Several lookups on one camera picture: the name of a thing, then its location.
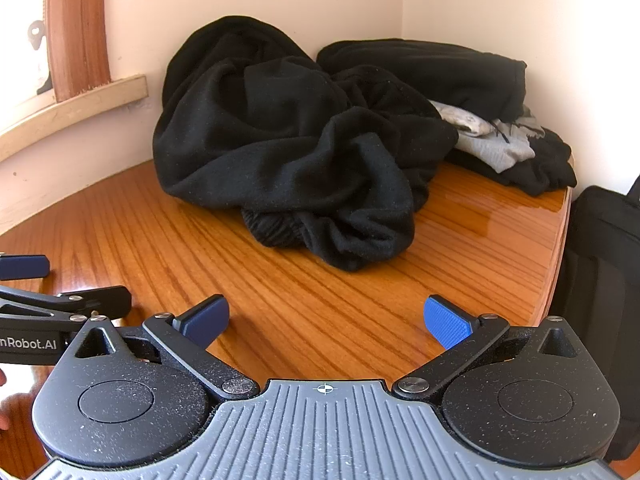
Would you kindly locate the grey white garment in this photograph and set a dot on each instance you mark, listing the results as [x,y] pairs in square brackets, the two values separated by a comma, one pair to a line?
[485,152]

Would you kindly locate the black fleece sweatshirt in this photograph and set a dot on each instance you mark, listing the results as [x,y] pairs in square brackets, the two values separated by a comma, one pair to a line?
[280,150]

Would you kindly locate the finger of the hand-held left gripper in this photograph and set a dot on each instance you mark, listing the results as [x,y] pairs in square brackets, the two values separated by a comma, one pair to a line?
[25,266]
[100,297]

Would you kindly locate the window sill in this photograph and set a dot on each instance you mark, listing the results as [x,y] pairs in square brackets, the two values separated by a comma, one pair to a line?
[75,105]

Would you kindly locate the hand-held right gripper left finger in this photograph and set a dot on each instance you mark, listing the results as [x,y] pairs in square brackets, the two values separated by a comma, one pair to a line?
[205,317]

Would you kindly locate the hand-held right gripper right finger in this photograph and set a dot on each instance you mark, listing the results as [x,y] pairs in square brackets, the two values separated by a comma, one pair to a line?
[447,325]

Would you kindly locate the wooden window trim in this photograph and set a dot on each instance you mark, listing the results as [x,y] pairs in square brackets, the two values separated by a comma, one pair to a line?
[77,25]

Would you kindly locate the window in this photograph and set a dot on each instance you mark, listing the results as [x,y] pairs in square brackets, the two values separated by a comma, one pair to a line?
[20,35]

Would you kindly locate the person's left hand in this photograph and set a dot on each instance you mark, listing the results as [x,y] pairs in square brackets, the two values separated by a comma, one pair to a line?
[4,421]

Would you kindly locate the black bag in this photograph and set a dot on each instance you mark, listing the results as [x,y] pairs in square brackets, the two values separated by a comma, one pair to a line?
[600,270]

